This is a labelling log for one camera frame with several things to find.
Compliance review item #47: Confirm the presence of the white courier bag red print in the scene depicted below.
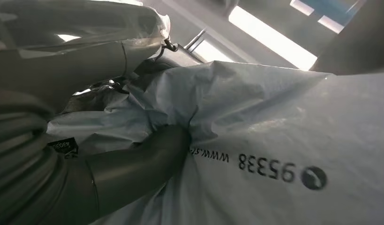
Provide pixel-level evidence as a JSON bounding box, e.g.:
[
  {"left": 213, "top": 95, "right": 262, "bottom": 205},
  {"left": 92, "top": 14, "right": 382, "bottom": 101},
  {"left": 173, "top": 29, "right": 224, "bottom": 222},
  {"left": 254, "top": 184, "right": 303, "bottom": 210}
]
[{"left": 45, "top": 0, "right": 384, "bottom": 225}]

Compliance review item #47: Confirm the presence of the long ceiling light panel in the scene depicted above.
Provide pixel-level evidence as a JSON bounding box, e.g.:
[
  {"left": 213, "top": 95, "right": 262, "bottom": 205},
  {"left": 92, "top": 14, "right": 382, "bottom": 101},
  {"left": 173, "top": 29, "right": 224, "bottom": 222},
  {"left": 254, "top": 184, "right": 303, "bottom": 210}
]
[{"left": 227, "top": 5, "right": 318, "bottom": 72}]

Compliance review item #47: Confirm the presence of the black scanner column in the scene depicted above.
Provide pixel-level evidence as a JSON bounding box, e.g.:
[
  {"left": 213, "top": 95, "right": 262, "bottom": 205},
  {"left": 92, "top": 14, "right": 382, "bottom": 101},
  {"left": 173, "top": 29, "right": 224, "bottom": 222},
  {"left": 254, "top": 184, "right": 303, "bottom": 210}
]
[{"left": 309, "top": 0, "right": 384, "bottom": 76}]

